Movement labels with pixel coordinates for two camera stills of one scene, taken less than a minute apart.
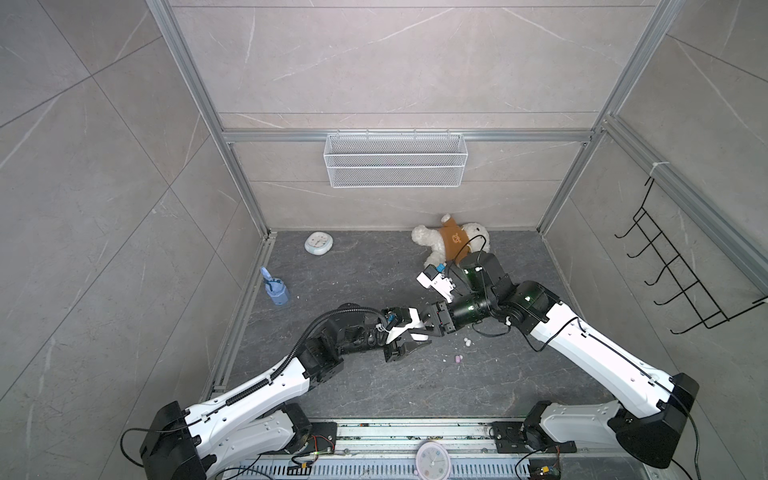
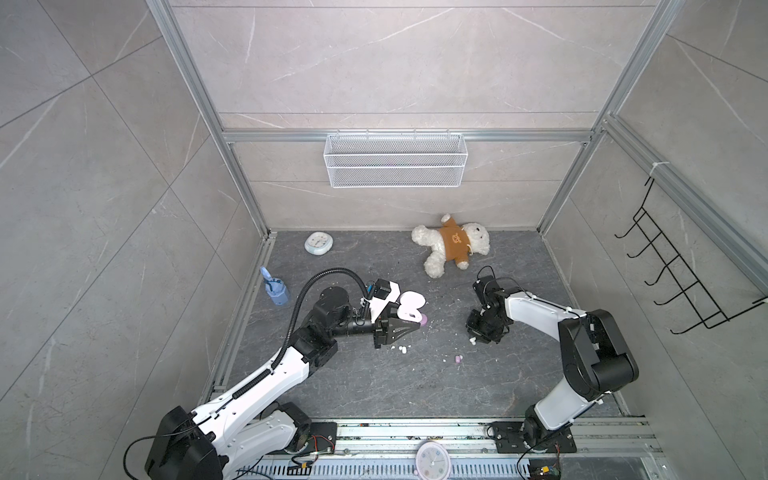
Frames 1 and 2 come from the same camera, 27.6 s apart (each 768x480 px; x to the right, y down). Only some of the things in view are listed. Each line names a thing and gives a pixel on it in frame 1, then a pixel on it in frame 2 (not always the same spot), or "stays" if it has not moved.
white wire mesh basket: (395, 160) stays
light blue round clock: (318, 243) stays
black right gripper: (441, 319) to (471, 327)
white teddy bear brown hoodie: (451, 242) stays
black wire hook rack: (689, 283) stays
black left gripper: (394, 351) to (385, 330)
